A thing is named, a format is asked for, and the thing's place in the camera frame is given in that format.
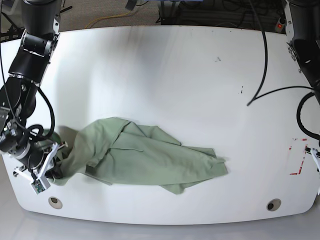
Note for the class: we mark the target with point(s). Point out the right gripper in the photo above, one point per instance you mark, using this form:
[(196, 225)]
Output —
[(34, 154)]

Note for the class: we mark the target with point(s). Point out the green T-shirt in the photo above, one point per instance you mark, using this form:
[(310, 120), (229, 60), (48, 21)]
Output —
[(119, 151)]

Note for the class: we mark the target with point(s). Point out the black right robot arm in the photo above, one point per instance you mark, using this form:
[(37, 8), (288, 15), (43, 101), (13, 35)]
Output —
[(18, 94)]

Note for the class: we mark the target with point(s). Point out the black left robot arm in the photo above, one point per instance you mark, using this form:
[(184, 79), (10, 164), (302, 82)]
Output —
[(303, 37)]

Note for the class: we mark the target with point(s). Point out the left table grommet hole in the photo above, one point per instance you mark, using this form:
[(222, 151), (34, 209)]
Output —
[(55, 203)]

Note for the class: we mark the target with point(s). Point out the table grommet hole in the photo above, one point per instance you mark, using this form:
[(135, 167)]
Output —
[(55, 203), (273, 205)]

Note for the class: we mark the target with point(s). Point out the black tripod legs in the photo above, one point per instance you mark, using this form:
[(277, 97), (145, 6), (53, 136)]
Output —
[(10, 30)]

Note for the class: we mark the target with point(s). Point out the right table grommet hole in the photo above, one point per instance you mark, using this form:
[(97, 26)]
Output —
[(273, 205)]

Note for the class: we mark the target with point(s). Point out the red tape rectangle marking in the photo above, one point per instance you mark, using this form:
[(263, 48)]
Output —
[(296, 156)]

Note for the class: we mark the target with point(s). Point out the black power strip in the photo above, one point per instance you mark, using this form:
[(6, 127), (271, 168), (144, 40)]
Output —
[(280, 24)]

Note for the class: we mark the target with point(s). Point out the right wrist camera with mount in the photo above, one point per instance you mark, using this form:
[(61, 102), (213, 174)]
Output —
[(38, 179)]

